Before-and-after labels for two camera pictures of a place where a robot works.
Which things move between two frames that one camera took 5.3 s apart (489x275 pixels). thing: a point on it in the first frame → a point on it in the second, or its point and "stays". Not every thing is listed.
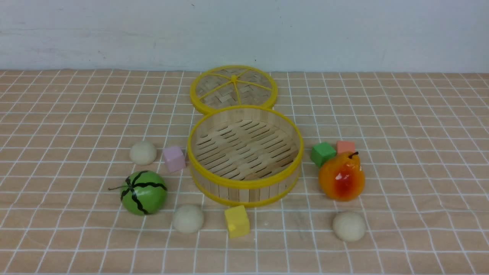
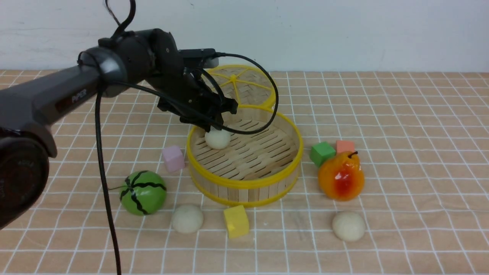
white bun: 349,226 stays
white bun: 143,152 → 217,139
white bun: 188,219 stays
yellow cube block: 237,222 stays
